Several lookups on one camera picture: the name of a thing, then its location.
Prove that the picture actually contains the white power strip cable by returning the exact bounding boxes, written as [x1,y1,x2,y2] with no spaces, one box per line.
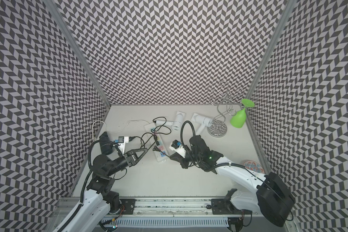
[92,119,150,142]

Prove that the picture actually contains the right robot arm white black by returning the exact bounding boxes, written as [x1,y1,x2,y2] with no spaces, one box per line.
[170,135,295,227]

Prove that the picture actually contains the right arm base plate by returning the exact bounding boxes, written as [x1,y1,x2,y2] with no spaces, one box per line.
[206,198,251,215]

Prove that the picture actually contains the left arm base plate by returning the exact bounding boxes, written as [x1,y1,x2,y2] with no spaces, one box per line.
[108,198,136,216]

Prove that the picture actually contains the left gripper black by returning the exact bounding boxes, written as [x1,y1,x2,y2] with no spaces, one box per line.
[106,147,148,177]

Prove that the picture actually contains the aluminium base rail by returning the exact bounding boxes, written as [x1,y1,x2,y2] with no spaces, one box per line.
[106,197,301,232]

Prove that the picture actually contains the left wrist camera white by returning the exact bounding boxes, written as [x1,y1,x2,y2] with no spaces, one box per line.
[115,136,130,154]

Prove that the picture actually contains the white power strip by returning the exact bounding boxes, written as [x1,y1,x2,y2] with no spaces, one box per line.
[144,123,169,162]

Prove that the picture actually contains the patterned ceramic plate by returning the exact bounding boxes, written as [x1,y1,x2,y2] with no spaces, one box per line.
[242,160,265,174]

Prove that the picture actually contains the green plastic wine glass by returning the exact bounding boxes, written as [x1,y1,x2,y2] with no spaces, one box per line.
[230,99,255,128]

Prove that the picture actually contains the silver wire glass rack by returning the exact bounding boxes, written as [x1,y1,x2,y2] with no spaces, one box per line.
[207,81,243,138]

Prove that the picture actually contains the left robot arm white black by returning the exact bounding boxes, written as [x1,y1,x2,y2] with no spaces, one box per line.
[54,140,148,232]

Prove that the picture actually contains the white hair dryer right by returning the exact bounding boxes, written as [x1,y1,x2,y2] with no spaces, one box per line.
[191,113,213,135]

